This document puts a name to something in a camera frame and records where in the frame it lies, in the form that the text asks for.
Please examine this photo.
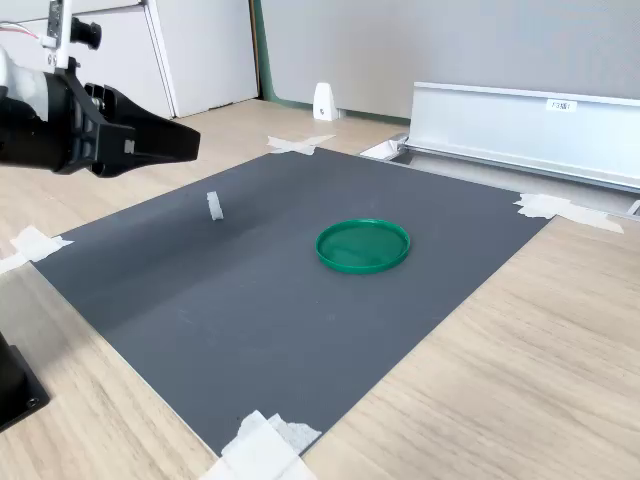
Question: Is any small white plastic terminal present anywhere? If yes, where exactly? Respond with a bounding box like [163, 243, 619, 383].
[206, 190, 226, 222]

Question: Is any round green lid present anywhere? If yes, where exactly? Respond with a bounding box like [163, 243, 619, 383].
[314, 217, 413, 277]

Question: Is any white partition panel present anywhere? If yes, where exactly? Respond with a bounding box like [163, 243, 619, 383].
[147, 0, 262, 120]
[0, 0, 176, 124]

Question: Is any white tape patch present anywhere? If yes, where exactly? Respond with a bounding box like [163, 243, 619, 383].
[0, 224, 76, 277]
[266, 133, 338, 157]
[199, 409, 324, 480]
[513, 192, 626, 235]

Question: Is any dark grey mat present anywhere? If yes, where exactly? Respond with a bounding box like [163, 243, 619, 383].
[30, 146, 557, 459]

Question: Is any grey partition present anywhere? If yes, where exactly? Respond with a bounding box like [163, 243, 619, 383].
[249, 0, 640, 127]

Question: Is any camera cable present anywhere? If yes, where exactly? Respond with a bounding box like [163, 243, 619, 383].
[0, 20, 47, 115]

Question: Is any white camera box with board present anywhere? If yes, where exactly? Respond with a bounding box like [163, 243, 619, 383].
[42, 0, 104, 69]

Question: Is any small white plastic bracket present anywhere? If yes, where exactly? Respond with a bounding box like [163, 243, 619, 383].
[313, 82, 338, 122]

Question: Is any silver cable duct box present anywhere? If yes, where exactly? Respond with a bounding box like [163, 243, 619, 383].
[358, 132, 640, 217]

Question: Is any aluminium cable duct lid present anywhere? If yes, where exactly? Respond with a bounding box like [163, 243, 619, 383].
[405, 81, 640, 194]

